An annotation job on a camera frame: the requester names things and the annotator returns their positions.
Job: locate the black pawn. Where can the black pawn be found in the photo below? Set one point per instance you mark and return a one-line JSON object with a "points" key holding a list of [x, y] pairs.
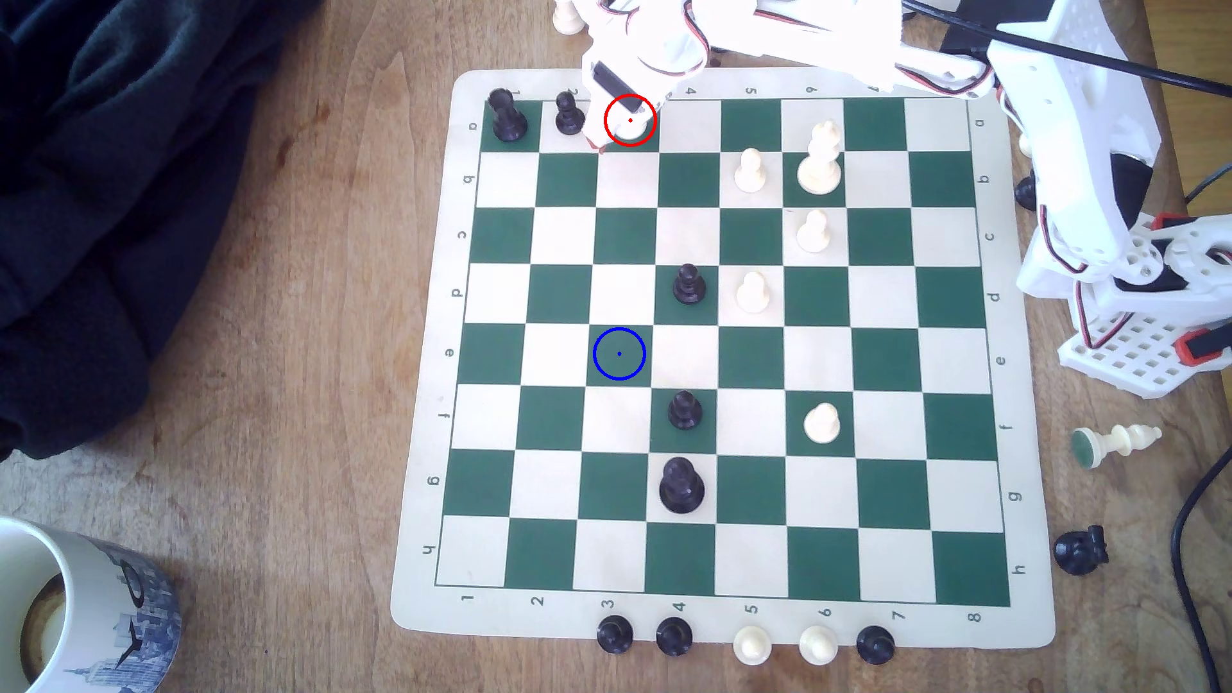
{"points": [[674, 637], [615, 635], [570, 119], [688, 289], [875, 646], [684, 414]]}

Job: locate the white mug blue print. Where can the white mug blue print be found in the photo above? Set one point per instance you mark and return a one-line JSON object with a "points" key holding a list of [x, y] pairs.
{"points": [[96, 616]]}

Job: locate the dark navy cloth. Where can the dark navy cloth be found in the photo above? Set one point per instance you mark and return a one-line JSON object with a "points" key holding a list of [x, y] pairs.
{"points": [[115, 192]]}

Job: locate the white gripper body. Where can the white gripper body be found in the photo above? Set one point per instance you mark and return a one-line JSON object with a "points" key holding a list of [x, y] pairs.
{"points": [[605, 78]]}

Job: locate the white pawn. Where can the white pawn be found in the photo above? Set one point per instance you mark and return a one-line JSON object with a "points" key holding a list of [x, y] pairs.
{"points": [[752, 646], [818, 646], [822, 425], [753, 294], [750, 175], [814, 236]]}

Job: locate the black knight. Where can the black knight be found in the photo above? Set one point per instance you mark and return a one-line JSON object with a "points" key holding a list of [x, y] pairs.
{"points": [[1076, 552]]}

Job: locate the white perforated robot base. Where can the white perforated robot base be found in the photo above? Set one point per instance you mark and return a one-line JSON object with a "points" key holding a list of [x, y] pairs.
{"points": [[1145, 364]]}

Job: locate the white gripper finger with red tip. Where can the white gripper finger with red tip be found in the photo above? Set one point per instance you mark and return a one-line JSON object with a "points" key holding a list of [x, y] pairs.
{"points": [[664, 94], [594, 120]]}

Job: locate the white rook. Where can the white rook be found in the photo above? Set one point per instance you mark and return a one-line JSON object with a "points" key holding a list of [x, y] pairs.
{"points": [[630, 127]]}

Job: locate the white king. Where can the white king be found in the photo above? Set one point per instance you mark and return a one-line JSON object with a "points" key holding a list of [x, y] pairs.
{"points": [[819, 173]]}

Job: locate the black rook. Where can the black rook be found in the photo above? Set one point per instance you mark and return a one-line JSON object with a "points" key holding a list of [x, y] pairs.
{"points": [[507, 123]]}

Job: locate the white piece green felt base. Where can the white piece green felt base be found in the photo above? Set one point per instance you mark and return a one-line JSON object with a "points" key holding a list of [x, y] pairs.
{"points": [[1116, 444]]}

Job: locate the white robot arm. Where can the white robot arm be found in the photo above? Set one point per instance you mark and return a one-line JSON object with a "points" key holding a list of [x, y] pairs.
{"points": [[818, 38]]}

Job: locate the green and cream chess mat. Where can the green and cream chess mat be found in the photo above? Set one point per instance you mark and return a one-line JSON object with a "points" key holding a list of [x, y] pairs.
{"points": [[866, 481]]}

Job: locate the red black clamp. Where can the red black clamp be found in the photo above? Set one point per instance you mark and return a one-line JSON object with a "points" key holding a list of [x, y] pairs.
{"points": [[1201, 345]]}

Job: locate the white chess piece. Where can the white chess piece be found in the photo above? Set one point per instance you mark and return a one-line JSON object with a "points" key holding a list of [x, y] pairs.
{"points": [[566, 17]]}

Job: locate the black bishop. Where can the black bishop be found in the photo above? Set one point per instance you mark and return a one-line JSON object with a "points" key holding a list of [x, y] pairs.
{"points": [[1025, 192], [681, 491]]}

